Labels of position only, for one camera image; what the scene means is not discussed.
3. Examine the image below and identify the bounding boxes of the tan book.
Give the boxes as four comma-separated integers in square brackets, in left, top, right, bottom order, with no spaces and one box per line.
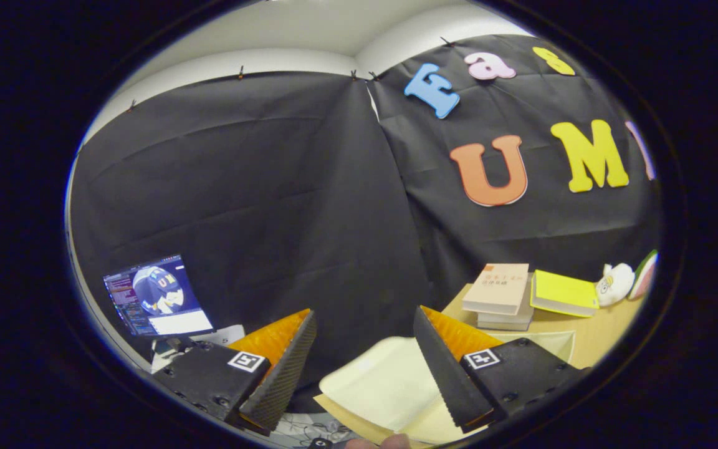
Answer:
[462,263,530,316]

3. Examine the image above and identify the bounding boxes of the watermelon slice plush toy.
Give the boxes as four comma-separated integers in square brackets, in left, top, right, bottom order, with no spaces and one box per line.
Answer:
[628,249,659,301]

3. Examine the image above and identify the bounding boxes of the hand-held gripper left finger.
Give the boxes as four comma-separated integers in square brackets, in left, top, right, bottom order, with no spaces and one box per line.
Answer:
[153,309,318,436]

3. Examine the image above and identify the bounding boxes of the black backdrop cloth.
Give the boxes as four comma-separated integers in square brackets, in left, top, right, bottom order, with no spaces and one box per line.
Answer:
[69,34,662,387]

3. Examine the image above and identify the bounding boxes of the white paper sheet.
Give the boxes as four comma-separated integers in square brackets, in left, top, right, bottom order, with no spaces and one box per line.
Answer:
[206,324,246,347]

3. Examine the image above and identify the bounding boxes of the yellow book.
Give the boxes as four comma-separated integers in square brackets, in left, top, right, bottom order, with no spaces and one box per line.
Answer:
[530,269,600,318]

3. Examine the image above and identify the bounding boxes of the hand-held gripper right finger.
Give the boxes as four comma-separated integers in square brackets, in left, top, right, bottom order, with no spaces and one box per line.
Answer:
[413,306,590,435]

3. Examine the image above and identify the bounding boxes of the grey book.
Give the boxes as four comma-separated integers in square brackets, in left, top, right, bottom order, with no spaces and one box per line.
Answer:
[476,274,535,332]

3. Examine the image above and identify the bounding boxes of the white plush toy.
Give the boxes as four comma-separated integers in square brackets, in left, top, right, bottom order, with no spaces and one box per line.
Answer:
[595,263,636,307]

